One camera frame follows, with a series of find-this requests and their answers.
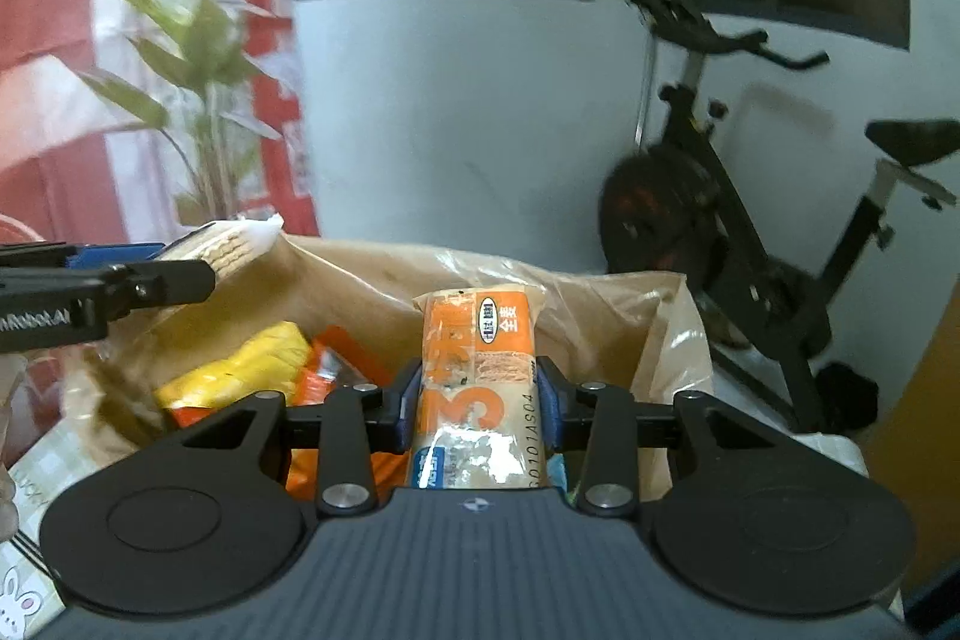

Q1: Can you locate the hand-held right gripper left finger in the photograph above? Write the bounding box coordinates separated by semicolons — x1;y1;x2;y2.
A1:
178;365;422;519

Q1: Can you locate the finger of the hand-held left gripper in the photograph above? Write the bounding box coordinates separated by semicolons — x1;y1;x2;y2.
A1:
103;258;219;320
0;241;169;272

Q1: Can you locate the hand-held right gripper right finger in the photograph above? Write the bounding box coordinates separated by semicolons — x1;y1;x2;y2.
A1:
535;357;782;519

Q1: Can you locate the clear biscuit packet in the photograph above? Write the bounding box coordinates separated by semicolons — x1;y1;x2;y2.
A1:
160;213;287;281

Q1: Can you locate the orange cracker sleeve packet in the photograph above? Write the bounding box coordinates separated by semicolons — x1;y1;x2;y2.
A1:
409;284;542;492

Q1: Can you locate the orange snack packet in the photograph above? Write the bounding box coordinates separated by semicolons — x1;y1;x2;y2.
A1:
285;325;410;507

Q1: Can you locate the cardboard box with plastic liner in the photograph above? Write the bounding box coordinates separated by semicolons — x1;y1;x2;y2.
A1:
61;233;715;515

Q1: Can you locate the yellow snack packet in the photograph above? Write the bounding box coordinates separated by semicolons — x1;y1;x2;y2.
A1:
153;320;314;429

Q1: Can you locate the checked tablecloth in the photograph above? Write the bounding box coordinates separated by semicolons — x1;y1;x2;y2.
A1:
0;419;70;640

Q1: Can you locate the black exercise bike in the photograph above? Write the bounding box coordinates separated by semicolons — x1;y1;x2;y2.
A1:
577;0;960;437

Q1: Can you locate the metal pole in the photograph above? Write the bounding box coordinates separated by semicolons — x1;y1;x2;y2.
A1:
632;0;662;152

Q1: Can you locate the wooden door panel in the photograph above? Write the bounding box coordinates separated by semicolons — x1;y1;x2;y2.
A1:
862;302;960;618

